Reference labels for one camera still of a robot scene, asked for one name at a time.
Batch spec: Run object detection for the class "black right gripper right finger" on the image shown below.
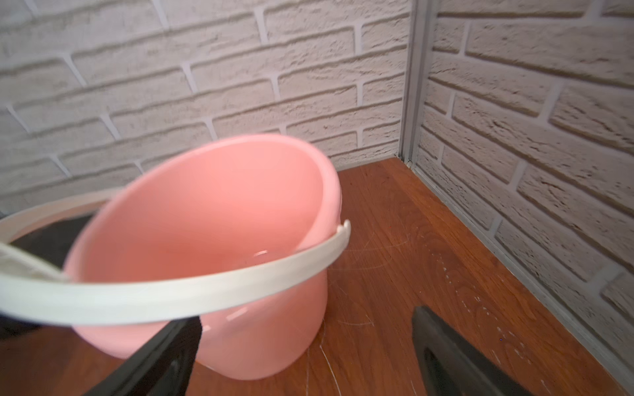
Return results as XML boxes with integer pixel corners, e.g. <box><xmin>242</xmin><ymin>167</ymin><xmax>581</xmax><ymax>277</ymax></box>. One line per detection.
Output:
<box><xmin>412</xmin><ymin>306</ymin><xmax>530</xmax><ymax>395</ymax></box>

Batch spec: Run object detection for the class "pink plastic bucket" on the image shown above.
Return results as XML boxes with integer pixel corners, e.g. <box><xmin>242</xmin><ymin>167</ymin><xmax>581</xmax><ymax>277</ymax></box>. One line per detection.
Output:
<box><xmin>1</xmin><ymin>134</ymin><xmax>352</xmax><ymax>380</ymax></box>

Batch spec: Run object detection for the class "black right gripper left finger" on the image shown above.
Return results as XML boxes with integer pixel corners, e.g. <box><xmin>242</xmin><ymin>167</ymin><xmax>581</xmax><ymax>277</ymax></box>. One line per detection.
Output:
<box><xmin>86</xmin><ymin>317</ymin><xmax>202</xmax><ymax>395</ymax></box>

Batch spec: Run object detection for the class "black plastic tool case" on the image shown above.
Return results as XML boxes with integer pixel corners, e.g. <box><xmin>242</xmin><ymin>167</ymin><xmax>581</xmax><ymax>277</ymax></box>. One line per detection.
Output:
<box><xmin>1</xmin><ymin>213</ymin><xmax>94</xmax><ymax>340</ymax></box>

